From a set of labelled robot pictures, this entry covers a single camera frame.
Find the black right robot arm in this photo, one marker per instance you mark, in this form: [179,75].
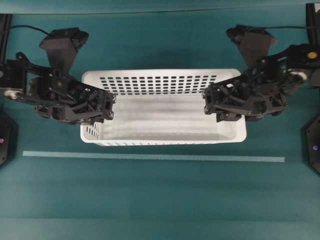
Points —
[291,68]

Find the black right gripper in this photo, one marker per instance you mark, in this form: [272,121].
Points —
[242,96]

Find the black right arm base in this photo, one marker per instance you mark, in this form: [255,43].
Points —
[310,142]

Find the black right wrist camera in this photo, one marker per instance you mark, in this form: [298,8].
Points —
[253,43]

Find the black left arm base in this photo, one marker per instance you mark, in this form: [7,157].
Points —
[8,139]

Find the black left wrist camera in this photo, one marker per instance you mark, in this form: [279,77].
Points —
[62,46]

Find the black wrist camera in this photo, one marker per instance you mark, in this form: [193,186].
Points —
[62,46]
[253,43]

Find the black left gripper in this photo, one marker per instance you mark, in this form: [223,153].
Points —
[72,102]

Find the light teal tape strip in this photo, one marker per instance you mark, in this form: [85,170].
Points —
[158,157]

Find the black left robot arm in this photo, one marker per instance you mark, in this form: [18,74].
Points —
[16,78]

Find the white plastic perforated basket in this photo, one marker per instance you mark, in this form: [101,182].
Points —
[160,107]

